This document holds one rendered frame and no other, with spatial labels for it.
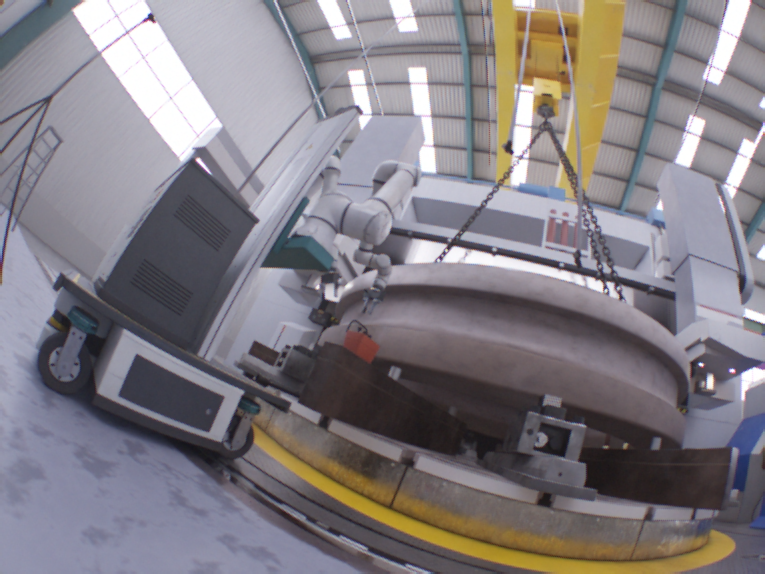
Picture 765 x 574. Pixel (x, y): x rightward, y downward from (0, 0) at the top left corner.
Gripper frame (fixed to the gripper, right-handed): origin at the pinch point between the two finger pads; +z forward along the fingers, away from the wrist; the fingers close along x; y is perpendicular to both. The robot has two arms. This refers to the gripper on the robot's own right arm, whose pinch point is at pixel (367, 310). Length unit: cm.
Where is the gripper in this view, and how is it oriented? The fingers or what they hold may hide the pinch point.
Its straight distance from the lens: 202.9
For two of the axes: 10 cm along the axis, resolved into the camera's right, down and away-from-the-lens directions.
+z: -3.7, 8.5, -3.8
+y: -4.9, -5.2, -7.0
